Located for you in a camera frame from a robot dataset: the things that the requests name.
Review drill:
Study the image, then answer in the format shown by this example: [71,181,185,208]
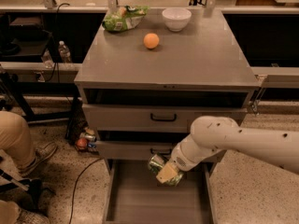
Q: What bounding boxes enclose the crushed green soda can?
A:
[148,153,184,186]

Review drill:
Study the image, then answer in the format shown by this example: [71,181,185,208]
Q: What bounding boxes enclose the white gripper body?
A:
[171,144,199,172]

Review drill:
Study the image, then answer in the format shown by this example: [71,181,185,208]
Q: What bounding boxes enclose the red apple on floor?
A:
[76,138,88,150]

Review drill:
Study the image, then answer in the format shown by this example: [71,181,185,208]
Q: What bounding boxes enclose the white ceramic bowl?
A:
[162,7,192,32]

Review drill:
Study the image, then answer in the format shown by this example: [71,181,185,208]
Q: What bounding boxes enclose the clear plastic water bottle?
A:
[58,41,72,63]

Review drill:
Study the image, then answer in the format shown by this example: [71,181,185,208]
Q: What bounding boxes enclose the grey middle drawer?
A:
[96,141,176,161]

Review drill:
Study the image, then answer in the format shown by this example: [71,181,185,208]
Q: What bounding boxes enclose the silver can on floor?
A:
[79,133,96,142]

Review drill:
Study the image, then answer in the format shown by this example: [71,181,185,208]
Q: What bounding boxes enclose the black floor cable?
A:
[67,158,104,224]

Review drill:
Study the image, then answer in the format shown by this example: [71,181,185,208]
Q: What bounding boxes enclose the grey sneaker shoe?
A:
[19,142,58,177]

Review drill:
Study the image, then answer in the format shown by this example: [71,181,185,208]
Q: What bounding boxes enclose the black office chair base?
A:
[0,169,55,210]

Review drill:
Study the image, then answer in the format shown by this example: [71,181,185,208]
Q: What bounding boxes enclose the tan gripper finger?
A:
[156,161,179,184]

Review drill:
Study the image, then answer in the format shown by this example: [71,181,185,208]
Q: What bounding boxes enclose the person leg tan trousers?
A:
[0,111,36,174]

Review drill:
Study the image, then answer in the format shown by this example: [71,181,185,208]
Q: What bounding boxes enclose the grey metal drawer cabinet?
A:
[74,8,262,179]

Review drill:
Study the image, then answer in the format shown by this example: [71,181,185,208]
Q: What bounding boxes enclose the grey open bottom drawer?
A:
[103,161,218,224]

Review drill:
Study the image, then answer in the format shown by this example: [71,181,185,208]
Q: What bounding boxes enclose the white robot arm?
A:
[156,116,299,184]

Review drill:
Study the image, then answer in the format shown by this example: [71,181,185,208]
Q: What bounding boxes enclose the grey top drawer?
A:
[82,105,247,133]

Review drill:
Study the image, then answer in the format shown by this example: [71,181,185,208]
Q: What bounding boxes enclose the green chip bag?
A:
[102,6,149,33]

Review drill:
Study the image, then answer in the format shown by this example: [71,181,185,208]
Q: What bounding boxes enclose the orange ball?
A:
[143,33,160,49]

